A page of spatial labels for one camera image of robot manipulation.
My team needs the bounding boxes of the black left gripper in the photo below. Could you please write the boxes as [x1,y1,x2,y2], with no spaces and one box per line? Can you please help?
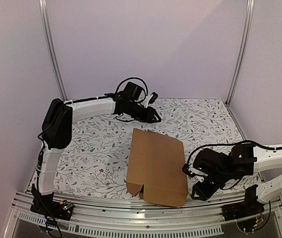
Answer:
[127,101,162,123]

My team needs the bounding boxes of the brown cardboard box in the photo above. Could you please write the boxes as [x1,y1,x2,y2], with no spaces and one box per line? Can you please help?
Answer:
[126,128,188,207]

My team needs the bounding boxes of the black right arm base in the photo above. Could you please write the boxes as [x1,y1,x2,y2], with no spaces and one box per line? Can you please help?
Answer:
[222,184,264,233]

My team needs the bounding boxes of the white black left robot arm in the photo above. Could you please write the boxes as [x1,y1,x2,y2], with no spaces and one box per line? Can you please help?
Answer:
[36,78,161,195]

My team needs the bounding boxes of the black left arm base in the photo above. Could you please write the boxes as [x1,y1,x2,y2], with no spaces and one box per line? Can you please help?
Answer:
[30,184,74,221]

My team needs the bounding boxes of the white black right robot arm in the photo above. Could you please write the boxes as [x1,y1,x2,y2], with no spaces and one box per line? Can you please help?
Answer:
[182,140,282,216]

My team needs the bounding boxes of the floral patterned table mat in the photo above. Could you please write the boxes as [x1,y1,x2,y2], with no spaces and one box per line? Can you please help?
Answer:
[29,98,262,199]

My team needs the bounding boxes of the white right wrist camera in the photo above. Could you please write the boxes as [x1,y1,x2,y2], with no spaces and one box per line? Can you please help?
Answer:
[182,163,206,182]

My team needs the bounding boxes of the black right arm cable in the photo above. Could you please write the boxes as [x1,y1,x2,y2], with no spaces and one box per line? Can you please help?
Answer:
[187,140,278,167]

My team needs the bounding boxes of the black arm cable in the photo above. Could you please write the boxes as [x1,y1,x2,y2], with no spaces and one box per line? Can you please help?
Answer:
[187,140,278,167]
[115,77,148,100]

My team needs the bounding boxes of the front aluminium rail frame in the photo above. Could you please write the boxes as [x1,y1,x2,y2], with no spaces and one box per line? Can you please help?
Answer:
[3,192,282,238]

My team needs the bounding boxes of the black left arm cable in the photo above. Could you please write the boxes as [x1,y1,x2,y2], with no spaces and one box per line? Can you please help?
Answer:
[115,77,148,100]

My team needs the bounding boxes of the right rear aluminium frame post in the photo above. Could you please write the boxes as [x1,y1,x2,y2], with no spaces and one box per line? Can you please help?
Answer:
[225,0,255,108]

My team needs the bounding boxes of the aluminium frame post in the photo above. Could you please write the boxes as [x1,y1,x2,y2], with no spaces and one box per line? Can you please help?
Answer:
[225,0,255,108]
[38,0,68,101]

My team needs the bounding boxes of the left rear aluminium frame post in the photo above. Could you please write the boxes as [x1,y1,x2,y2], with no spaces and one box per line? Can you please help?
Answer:
[38,0,68,101]

